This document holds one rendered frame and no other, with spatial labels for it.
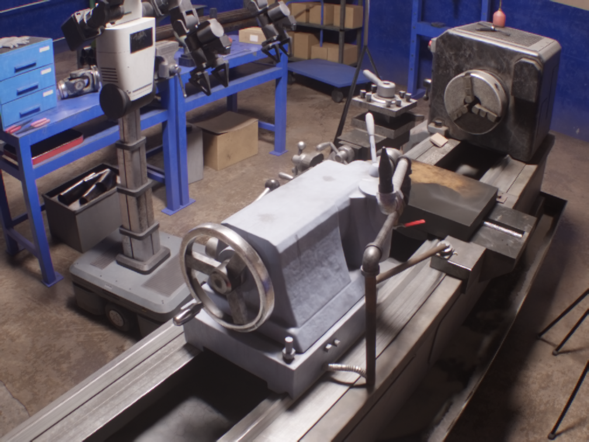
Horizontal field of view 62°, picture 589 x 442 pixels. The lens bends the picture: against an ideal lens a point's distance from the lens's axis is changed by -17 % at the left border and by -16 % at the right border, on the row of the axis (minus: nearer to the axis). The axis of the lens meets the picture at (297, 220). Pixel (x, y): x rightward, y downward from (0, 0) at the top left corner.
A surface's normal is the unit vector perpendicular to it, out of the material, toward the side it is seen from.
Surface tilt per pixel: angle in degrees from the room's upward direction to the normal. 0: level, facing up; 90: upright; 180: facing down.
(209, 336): 90
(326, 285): 66
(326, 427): 0
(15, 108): 90
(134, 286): 0
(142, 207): 90
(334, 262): 70
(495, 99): 90
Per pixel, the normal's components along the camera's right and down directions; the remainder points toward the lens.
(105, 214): 0.84, 0.29
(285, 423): 0.03, -0.86
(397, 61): -0.58, 0.40
